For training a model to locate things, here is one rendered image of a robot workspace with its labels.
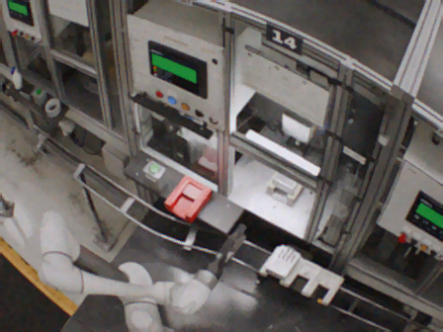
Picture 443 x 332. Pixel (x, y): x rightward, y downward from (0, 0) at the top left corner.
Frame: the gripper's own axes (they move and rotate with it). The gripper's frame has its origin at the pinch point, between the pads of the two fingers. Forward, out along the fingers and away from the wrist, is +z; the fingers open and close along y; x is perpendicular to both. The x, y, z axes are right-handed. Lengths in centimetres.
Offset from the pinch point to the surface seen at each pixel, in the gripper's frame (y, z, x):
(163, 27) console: 71, 21, 45
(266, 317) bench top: -44, -12, -24
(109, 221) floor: -112, 12, 95
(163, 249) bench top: -44, -6, 35
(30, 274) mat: -111, -59, 121
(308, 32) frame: 89, 29, -5
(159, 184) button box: -14.4, 8.6, 43.2
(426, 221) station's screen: 45, 18, -69
